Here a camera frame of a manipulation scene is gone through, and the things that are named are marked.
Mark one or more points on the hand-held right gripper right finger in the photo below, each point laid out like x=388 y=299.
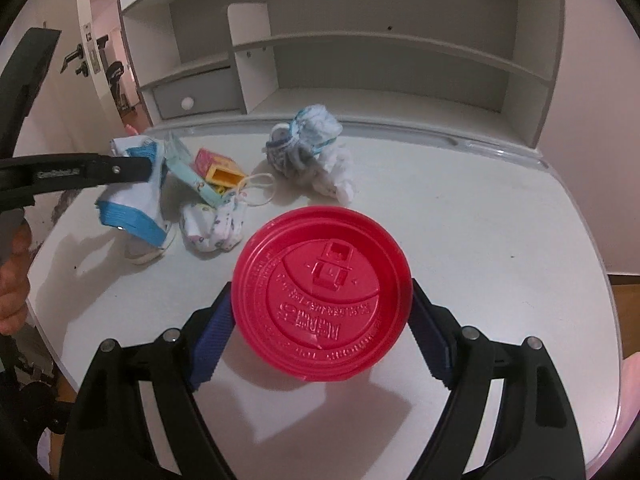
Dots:
x=430 y=345

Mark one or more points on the grey drawer with white knob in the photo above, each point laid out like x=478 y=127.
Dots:
x=200 y=90

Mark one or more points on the small pink yellow box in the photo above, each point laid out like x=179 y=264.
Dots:
x=220 y=167

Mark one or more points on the light blue printed packet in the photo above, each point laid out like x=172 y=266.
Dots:
x=192 y=175

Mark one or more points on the red plastic cup lid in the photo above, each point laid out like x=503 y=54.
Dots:
x=322 y=295

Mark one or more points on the crumpled white tissue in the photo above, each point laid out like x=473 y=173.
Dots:
x=335 y=175

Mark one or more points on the person's left hand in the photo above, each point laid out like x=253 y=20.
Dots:
x=12 y=290

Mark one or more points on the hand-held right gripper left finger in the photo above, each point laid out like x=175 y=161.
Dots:
x=212 y=340

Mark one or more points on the white and blue wrapper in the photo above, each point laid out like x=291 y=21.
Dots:
x=130 y=205

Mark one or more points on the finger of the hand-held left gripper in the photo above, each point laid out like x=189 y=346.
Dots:
x=75 y=172

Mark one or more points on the white grey desk shelf unit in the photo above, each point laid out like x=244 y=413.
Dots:
x=380 y=60

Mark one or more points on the black exercise machine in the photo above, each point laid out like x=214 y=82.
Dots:
x=115 y=77

